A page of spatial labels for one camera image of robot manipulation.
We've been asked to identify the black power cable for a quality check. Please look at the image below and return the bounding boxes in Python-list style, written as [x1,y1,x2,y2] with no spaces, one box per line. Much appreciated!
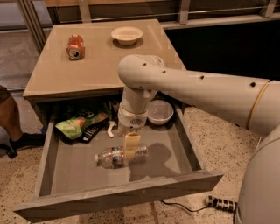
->
[160,199,208,214]

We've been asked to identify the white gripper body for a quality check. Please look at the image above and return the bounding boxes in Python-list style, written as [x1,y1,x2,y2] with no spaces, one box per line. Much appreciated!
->
[117,105,148,136]

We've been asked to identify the clear plastic water bottle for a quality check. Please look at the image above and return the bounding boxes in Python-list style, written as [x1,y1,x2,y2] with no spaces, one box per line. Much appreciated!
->
[94,143,149,169]

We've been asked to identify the person leg with shoe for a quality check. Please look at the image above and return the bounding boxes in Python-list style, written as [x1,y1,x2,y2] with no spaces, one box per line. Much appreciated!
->
[0,86,46,158]

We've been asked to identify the metal window railing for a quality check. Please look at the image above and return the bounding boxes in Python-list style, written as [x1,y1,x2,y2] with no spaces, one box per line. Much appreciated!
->
[9,0,280,53]

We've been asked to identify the black snack bar wrapper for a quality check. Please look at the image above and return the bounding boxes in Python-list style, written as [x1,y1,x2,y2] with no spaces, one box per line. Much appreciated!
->
[78,122,104,144]

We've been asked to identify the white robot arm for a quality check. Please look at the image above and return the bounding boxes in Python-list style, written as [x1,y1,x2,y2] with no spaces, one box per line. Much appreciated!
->
[118,55,280,224]

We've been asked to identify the green chip bag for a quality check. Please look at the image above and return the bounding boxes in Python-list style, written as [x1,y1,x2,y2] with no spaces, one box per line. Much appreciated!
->
[55,110,110,140]

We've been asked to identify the white plastic toy mushroom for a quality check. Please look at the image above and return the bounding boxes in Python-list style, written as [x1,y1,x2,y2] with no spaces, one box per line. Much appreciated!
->
[107,121,116,138]

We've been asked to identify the orange soda can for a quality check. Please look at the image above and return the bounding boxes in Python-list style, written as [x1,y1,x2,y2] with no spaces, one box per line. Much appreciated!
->
[66,34,84,60]

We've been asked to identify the open grey wooden drawer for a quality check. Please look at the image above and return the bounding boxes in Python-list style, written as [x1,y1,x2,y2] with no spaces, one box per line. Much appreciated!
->
[14,105,223,223]

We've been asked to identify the black white power strip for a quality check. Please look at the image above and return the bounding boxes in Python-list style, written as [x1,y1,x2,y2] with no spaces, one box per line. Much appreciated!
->
[205,195,237,213]

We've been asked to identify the beige side table cabinet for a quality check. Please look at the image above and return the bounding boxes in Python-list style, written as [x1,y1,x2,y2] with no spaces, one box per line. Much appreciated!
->
[24,19,185,127]

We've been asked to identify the cream bowl on counter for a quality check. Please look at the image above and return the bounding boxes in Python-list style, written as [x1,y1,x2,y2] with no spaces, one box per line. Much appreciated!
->
[111,26,143,46]

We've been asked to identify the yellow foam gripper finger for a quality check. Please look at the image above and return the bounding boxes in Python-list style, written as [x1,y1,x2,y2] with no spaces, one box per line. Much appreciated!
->
[124,132,141,162]

